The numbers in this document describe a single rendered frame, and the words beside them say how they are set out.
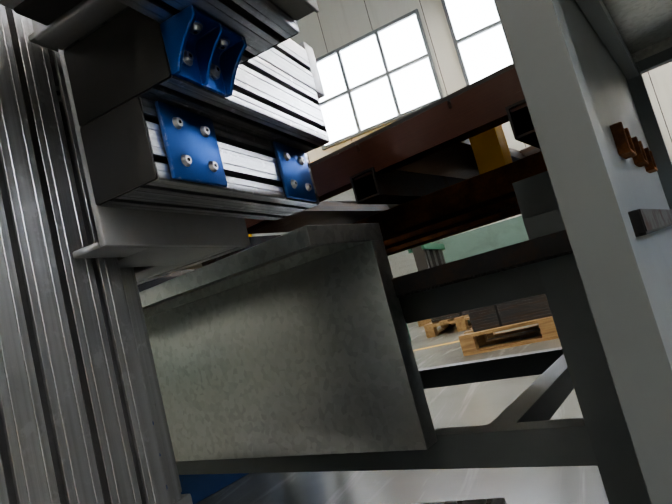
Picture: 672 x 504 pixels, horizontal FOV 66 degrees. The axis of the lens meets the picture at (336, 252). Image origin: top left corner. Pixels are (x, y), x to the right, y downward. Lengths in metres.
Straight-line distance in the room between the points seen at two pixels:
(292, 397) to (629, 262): 0.73
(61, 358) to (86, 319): 0.05
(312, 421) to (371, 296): 0.28
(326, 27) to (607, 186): 10.94
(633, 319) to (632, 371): 0.04
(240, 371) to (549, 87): 0.85
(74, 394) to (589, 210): 0.52
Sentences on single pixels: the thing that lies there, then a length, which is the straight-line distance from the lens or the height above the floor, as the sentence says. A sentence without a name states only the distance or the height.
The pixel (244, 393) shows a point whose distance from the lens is 1.13.
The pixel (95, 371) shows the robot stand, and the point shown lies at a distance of 0.63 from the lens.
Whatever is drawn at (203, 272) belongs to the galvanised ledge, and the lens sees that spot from 0.91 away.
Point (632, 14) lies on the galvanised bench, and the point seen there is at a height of 1.05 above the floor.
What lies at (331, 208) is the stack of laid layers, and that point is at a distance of 1.41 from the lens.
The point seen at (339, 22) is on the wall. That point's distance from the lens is 11.21.
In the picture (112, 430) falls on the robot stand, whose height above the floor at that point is 0.49.
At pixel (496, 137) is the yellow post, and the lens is 1.00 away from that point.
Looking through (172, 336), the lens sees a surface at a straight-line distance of 1.28.
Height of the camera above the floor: 0.55
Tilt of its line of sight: 6 degrees up
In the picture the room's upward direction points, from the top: 15 degrees counter-clockwise
